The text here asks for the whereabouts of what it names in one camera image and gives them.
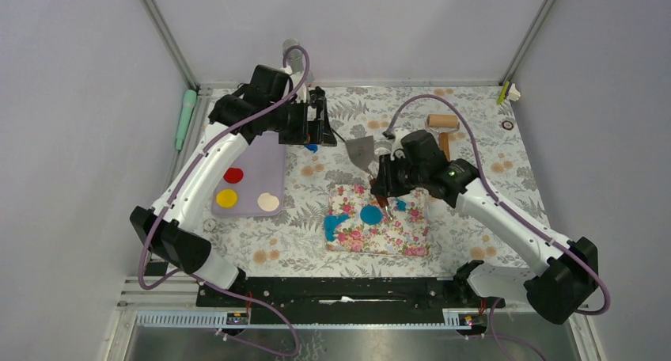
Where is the yellow dough disc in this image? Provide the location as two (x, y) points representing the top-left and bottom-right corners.
(214, 188), (238, 209)

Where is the wooden rolling pin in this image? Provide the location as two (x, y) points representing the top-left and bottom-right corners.
(426, 113), (460, 161)

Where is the white clip in corner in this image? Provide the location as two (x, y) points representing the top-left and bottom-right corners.
(506, 83), (521, 101)

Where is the black microphone tripod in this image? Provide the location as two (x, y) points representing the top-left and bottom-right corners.
(308, 86), (339, 147)

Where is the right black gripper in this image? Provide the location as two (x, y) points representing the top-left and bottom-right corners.
(370, 153), (427, 199)

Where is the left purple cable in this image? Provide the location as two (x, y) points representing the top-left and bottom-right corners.
(137, 44), (311, 358)

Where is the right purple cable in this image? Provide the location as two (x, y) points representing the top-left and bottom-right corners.
(384, 93), (612, 361)

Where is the grey microphone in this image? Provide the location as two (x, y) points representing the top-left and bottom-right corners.
(282, 38), (314, 87)

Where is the blue dough scrap strip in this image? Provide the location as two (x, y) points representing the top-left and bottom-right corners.
(324, 215), (350, 242)

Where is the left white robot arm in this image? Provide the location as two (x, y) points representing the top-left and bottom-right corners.
(130, 65), (336, 306)

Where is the floral cutting board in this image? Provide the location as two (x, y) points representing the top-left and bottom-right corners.
(325, 184), (431, 257)

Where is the small blue dough scrap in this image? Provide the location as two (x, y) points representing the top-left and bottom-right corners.
(396, 199), (407, 211)

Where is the red dough disc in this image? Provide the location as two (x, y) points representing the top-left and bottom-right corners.
(222, 167), (245, 184)

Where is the floral tablecloth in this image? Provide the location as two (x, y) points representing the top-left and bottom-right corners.
(195, 86), (548, 277)

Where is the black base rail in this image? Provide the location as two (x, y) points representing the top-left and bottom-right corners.
(195, 277), (506, 325)

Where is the purple tray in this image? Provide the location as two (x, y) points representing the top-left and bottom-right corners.
(210, 132), (286, 218)

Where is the beige dough disc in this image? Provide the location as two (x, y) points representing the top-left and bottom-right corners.
(257, 192), (280, 212)

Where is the green marker pen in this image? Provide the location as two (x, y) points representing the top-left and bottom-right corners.
(175, 89), (197, 151)

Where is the metal scraper wooden handle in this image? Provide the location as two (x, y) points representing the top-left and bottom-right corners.
(344, 136), (395, 220)

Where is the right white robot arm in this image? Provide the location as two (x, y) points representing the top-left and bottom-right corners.
(371, 130), (599, 325)

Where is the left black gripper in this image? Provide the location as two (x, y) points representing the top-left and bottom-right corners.
(267, 97), (336, 146)

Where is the purple cable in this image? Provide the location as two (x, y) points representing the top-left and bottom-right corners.
(137, 44), (311, 358)
(384, 93), (612, 361)

